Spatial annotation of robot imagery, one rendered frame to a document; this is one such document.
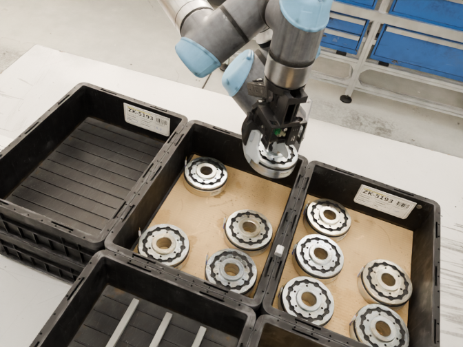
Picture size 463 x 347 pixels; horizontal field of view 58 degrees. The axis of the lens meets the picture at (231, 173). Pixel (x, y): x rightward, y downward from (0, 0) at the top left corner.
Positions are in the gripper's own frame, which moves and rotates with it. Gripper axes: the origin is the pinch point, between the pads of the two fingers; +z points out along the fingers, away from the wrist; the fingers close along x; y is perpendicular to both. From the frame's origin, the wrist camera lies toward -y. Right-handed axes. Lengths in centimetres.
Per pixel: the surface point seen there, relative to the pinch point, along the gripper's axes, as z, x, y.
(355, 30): 52, 126, -129
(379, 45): 57, 139, -119
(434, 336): 7.5, 17.0, 41.7
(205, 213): 16.4, -10.3, 0.6
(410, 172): 29, 61, -7
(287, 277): 16.3, 1.0, 20.4
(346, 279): 16.2, 12.8, 24.5
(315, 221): 13.4, 11.8, 10.8
